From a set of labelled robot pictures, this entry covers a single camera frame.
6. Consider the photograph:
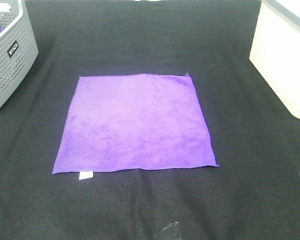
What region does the purple microfibre towel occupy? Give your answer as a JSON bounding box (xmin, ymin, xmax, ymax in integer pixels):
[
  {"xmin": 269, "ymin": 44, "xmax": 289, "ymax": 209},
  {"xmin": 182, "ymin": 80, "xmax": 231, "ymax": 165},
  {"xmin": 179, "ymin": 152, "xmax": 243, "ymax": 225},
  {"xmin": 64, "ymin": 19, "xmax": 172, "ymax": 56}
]
[{"xmin": 52, "ymin": 73, "xmax": 218, "ymax": 174}]

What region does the black table cloth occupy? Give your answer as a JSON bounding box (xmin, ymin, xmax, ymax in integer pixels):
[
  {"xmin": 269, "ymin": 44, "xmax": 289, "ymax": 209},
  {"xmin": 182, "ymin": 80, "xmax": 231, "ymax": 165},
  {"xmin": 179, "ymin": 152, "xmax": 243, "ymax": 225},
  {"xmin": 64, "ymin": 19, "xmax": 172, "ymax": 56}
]
[{"xmin": 0, "ymin": 0, "xmax": 300, "ymax": 240}]

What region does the grey perforated plastic basket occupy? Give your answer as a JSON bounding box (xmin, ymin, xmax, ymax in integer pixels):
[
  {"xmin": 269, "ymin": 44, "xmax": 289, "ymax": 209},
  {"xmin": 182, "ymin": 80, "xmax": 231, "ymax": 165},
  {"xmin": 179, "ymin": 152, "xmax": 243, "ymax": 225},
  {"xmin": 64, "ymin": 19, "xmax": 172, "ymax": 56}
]
[{"xmin": 0, "ymin": 0, "xmax": 39, "ymax": 108}]

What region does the white plastic storage bin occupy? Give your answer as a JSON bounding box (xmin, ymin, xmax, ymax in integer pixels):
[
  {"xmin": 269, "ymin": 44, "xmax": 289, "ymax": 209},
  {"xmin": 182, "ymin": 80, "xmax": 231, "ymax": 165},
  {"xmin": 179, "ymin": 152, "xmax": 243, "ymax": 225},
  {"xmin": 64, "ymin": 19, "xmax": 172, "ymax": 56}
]
[{"xmin": 249, "ymin": 0, "xmax": 300, "ymax": 119}]

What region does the clear tape piece bottom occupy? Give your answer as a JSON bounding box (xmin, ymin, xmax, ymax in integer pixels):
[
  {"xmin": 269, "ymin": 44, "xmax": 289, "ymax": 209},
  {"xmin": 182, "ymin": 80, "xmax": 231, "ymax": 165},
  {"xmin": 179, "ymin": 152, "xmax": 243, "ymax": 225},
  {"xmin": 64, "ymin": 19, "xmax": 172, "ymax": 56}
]
[{"xmin": 162, "ymin": 221, "xmax": 180, "ymax": 238}]

